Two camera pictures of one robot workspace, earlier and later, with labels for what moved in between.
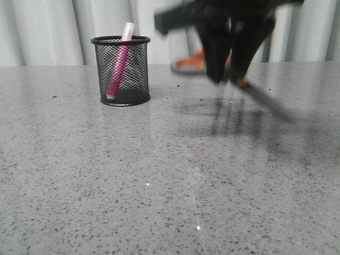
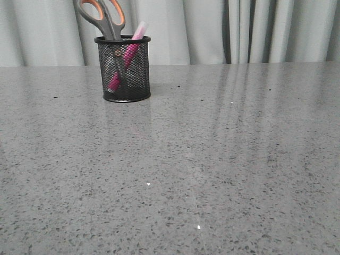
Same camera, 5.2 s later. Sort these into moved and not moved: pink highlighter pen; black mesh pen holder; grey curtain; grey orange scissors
Moved: pink highlighter pen; grey orange scissors
Not moved: grey curtain; black mesh pen holder
